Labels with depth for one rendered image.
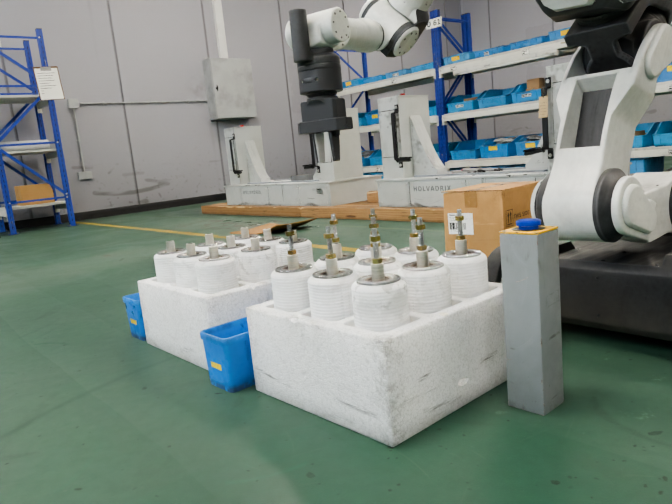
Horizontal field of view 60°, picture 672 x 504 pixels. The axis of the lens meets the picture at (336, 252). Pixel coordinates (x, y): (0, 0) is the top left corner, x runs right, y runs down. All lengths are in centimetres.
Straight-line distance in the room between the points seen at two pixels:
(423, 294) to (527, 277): 18
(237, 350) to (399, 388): 42
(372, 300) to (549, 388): 34
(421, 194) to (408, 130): 48
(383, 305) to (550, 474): 34
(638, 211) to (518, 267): 32
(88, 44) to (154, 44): 79
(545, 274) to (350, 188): 358
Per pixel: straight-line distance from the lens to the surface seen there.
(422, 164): 391
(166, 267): 159
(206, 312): 135
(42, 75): 659
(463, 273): 113
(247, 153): 561
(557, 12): 132
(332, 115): 118
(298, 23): 119
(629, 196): 120
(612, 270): 133
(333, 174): 443
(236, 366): 125
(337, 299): 104
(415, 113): 401
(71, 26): 754
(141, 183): 752
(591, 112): 134
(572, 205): 121
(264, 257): 144
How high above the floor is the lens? 47
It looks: 10 degrees down
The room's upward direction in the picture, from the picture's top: 6 degrees counter-clockwise
